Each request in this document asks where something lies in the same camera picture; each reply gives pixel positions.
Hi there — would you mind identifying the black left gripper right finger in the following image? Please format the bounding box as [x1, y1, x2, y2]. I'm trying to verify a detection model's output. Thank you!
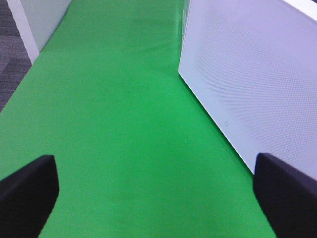
[253, 153, 317, 238]

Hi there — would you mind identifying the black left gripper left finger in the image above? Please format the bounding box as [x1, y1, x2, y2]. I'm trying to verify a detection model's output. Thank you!
[0, 155, 59, 238]

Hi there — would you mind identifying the green table cloth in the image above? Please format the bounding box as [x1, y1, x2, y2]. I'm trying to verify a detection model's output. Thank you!
[0, 0, 275, 238]

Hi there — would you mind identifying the white microwave oven body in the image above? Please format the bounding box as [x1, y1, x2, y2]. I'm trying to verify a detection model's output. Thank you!
[178, 0, 317, 179]

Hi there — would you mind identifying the white partition panel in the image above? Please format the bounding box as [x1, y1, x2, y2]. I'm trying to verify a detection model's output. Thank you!
[7, 0, 71, 63]

